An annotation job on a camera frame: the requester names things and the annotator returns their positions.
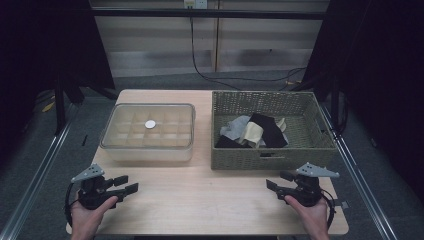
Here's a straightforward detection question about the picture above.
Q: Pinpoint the left hand-held gripper cable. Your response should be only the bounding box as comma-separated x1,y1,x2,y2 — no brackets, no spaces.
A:
63,182,81,228

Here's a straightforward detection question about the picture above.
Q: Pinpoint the black metal stand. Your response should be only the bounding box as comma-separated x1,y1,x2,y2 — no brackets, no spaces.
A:
331,76,341,133

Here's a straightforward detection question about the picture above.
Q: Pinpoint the person's left hand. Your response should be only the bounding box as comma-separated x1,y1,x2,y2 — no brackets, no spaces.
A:
70,195,119,240

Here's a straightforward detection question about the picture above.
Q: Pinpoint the green woven basket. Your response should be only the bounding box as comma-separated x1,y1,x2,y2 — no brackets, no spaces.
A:
210,90,338,171

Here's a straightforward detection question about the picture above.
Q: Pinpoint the cream divided storage box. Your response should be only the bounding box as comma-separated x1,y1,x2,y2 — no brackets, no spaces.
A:
99,103,197,163

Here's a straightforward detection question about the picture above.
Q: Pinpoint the black horizontal bar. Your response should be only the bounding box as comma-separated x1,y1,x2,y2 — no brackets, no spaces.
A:
89,8,329,20

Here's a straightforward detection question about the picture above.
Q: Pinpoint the aluminium floor rail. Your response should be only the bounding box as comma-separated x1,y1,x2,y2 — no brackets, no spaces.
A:
0,103,79,240
319,103,398,240

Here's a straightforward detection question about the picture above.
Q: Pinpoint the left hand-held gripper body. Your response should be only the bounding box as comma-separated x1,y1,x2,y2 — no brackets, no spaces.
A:
68,163,118,211

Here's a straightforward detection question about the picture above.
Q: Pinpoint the light wooden shelf unit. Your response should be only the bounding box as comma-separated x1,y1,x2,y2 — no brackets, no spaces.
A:
89,0,329,78

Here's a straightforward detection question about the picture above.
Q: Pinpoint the black wall cable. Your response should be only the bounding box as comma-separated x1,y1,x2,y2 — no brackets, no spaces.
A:
189,8,308,92

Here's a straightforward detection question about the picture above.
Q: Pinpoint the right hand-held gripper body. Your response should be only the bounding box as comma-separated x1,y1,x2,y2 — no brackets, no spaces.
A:
283,162,340,208

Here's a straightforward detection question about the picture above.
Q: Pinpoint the clear lid with white knob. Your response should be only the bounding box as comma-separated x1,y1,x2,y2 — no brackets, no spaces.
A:
100,102,197,150

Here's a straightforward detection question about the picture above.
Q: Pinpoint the hand-held gripper cable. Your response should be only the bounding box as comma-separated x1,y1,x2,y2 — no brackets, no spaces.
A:
63,182,81,228
319,188,336,231

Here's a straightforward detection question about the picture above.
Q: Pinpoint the right hand-held gripper cable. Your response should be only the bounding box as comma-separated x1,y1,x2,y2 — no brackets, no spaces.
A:
319,188,336,231

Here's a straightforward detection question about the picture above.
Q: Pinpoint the person's right hand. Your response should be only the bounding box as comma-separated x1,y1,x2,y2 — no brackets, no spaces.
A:
284,194,331,240

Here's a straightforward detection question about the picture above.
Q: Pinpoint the white wall socket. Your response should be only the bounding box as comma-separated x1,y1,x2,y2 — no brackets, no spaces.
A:
183,0,208,10

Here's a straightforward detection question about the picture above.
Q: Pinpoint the black curtain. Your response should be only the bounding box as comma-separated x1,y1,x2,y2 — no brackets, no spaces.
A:
0,0,116,168
301,0,424,201

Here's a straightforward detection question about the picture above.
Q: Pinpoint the black sock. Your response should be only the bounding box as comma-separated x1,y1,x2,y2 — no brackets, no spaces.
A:
248,113,289,149
214,134,249,149

